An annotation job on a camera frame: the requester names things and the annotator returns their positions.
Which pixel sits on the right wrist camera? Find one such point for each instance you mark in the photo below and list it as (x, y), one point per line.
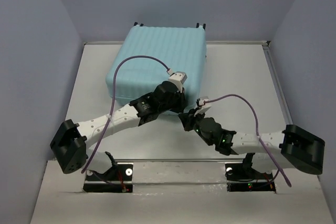
(203, 105)

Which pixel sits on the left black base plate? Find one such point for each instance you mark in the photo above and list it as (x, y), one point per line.
(118, 180)

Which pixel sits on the light blue suitcase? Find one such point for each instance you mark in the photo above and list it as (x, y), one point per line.
(147, 52)

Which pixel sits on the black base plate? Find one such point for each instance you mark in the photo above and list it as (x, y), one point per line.
(238, 180)
(118, 180)

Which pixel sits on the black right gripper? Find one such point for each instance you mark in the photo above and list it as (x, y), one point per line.
(187, 119)

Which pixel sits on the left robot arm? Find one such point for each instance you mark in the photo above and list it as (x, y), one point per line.
(72, 142)

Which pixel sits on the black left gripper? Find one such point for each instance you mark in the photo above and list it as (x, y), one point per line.
(181, 102)

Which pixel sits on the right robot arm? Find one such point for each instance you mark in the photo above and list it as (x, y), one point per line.
(293, 147)

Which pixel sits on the metal rail on table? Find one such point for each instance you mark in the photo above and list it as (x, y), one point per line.
(181, 160)

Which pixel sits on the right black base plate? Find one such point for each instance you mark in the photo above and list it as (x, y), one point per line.
(238, 180)

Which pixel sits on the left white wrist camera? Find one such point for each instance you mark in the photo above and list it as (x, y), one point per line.
(177, 78)

